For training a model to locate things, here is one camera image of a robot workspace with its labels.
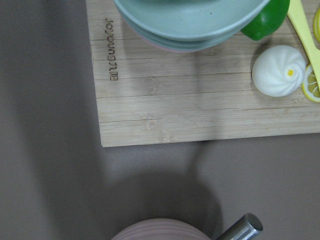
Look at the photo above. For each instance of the bamboo cutting board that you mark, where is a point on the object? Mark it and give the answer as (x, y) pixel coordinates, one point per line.
(147, 95)

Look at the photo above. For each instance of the stacked green bowls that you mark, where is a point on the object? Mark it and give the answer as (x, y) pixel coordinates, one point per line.
(188, 25)

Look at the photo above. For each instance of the pink ice bowl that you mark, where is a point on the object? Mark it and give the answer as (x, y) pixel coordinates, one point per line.
(161, 229)

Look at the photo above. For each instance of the white steamed bun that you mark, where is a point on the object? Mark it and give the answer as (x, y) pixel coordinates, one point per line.
(279, 71)

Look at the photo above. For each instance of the metal ice scoop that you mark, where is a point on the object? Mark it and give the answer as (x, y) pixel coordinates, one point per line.
(246, 228)

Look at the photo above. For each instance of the lemon half slice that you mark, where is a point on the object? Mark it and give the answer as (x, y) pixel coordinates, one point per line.
(310, 85)

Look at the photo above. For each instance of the green lime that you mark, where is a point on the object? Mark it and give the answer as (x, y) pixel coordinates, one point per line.
(268, 20)

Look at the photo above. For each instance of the yellow plastic knife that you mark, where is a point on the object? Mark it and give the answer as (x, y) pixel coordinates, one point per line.
(298, 20)

